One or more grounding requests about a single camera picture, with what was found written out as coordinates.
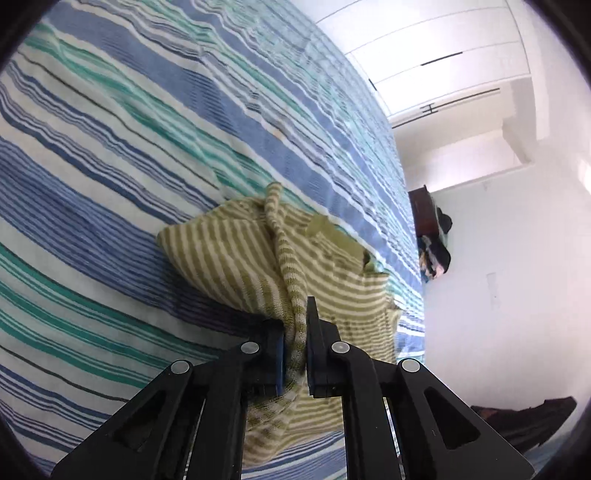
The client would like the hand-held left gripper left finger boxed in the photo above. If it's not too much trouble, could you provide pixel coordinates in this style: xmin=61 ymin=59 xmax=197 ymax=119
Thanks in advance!
xmin=50 ymin=318 xmax=287 ymax=480

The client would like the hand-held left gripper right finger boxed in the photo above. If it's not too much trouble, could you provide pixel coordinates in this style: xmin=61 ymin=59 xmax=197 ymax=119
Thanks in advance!
xmin=305 ymin=296 xmax=536 ymax=480

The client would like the green striped cardigan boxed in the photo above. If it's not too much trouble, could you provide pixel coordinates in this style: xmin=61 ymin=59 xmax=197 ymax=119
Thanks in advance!
xmin=156 ymin=182 xmax=406 ymax=470

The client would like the pile of clothes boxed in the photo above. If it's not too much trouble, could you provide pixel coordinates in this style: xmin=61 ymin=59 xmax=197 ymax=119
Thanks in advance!
xmin=417 ymin=208 xmax=454 ymax=282

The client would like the brown wooden nightstand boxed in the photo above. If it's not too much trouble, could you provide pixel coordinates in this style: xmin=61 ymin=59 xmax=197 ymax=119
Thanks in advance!
xmin=408 ymin=185 xmax=440 ymax=239

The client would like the dark cloth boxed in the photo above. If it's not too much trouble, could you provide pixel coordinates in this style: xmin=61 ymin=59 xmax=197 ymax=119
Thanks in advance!
xmin=470 ymin=395 xmax=578 ymax=456

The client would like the blue striped bedsheet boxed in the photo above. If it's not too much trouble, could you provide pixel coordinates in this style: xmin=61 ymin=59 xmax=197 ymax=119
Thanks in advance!
xmin=0 ymin=0 xmax=428 ymax=480

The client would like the white wardrobe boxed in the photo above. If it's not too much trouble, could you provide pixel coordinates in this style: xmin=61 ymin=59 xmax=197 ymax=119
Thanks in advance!
xmin=305 ymin=0 xmax=537 ymax=131

